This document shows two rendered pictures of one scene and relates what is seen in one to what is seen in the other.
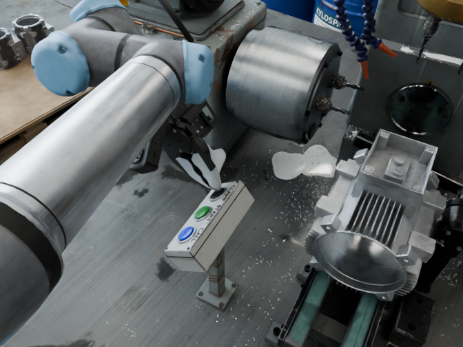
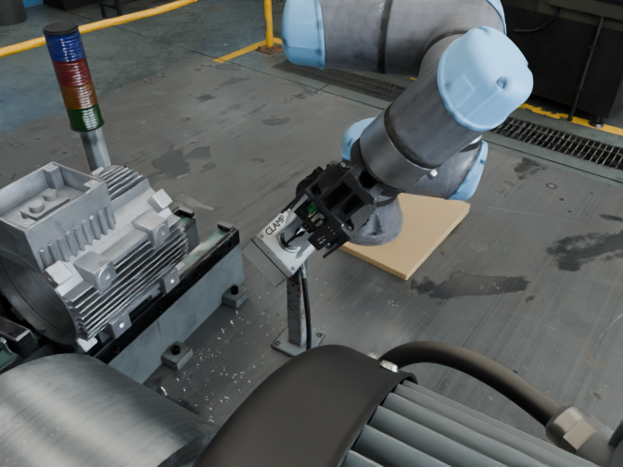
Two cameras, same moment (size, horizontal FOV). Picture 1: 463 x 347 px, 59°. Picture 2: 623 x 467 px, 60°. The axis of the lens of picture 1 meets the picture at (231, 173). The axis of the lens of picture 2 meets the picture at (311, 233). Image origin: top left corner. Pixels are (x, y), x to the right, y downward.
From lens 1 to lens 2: 103 cm
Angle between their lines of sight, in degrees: 94
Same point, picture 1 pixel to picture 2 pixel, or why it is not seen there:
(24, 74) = not seen: outside the picture
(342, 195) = (123, 238)
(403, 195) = (69, 176)
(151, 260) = not seen: hidden behind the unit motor
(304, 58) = (44, 384)
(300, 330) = (214, 238)
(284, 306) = (218, 325)
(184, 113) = (331, 169)
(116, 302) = (422, 330)
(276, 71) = (127, 391)
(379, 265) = not seen: hidden behind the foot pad
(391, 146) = (18, 241)
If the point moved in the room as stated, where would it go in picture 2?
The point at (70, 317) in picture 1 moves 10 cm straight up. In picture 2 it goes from (469, 317) to (479, 276)
